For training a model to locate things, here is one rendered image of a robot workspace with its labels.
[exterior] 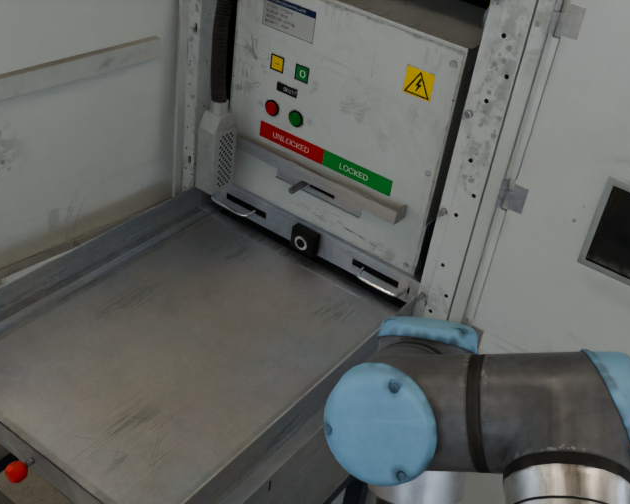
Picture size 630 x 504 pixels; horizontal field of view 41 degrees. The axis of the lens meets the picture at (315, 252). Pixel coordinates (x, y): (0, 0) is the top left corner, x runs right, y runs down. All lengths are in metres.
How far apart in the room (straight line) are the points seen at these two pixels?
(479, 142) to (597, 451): 0.90
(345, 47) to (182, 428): 0.73
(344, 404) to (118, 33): 1.16
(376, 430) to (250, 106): 1.20
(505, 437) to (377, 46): 1.02
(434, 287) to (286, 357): 0.31
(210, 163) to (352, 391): 1.14
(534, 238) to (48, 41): 0.90
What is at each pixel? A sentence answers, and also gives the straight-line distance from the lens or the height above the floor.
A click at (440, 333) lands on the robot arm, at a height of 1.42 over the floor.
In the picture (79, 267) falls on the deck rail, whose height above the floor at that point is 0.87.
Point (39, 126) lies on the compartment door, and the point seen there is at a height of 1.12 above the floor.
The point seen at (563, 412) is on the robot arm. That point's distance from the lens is 0.62.
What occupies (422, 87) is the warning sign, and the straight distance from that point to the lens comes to 1.51.
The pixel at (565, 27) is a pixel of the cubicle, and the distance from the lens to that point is 1.31.
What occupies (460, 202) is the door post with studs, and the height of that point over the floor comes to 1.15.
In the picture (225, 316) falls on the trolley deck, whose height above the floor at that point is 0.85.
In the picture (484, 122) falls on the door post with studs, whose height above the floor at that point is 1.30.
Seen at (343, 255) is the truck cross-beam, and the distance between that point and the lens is 1.73.
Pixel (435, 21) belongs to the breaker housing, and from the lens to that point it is 1.56.
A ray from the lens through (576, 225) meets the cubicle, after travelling 1.40.
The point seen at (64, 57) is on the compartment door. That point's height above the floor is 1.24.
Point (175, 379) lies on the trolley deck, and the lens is 1.49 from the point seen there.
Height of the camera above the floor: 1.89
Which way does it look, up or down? 35 degrees down
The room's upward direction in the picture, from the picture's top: 9 degrees clockwise
